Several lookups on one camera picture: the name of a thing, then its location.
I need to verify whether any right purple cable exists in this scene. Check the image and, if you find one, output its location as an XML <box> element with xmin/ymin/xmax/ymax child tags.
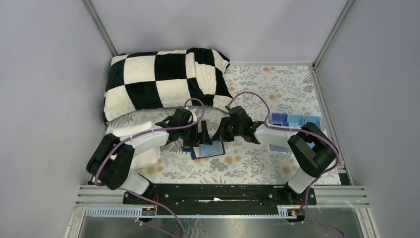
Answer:
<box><xmin>225</xmin><ymin>91</ymin><xmax>345</xmax><ymax>238</ymax></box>

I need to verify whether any folded white towel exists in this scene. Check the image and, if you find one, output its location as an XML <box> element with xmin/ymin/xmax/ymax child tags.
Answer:
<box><xmin>112</xmin><ymin>120</ymin><xmax>160</xmax><ymax>170</ymax></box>

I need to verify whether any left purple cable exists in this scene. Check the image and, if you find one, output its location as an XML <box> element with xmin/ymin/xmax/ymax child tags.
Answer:
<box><xmin>93</xmin><ymin>98</ymin><xmax>206</xmax><ymax>238</ymax></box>

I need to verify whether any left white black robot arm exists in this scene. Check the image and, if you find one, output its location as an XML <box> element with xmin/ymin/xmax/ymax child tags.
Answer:
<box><xmin>86</xmin><ymin>108</ymin><xmax>202</xmax><ymax>195</ymax></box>

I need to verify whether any blue plastic compartment tray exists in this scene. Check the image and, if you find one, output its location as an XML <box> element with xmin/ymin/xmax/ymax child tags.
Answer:
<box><xmin>269</xmin><ymin>113</ymin><xmax>322</xmax><ymax>153</ymax></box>

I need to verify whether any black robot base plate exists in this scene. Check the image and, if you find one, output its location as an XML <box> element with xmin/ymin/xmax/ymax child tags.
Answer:
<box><xmin>143</xmin><ymin>183</ymin><xmax>317</xmax><ymax>216</ymax></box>

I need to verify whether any black white checkered pillow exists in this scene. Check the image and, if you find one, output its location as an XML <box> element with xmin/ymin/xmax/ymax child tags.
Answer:
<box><xmin>103</xmin><ymin>48</ymin><xmax>233</xmax><ymax>123</ymax></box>

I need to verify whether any blue leather card holder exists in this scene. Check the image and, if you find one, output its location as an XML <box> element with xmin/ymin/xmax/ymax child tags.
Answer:
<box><xmin>182</xmin><ymin>141</ymin><xmax>226</xmax><ymax>160</ymax></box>

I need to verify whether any purple cable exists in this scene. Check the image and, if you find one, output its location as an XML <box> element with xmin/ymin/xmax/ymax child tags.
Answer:
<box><xmin>93</xmin><ymin>98</ymin><xmax>206</xmax><ymax>238</ymax></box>
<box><xmin>225</xmin><ymin>91</ymin><xmax>345</xmax><ymax>238</ymax></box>

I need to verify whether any slotted grey cable duct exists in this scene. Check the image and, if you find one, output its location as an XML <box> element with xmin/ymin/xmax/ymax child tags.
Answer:
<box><xmin>85</xmin><ymin>205</ymin><xmax>301</xmax><ymax>219</ymax></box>

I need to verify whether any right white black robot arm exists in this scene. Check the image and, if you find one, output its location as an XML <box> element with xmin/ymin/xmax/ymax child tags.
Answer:
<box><xmin>212</xmin><ymin>106</ymin><xmax>339</xmax><ymax>194</ymax></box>

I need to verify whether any floral patterned bed sheet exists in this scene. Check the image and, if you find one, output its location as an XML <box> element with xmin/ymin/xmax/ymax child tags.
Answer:
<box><xmin>93</xmin><ymin>64</ymin><xmax>342</xmax><ymax>186</ymax></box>

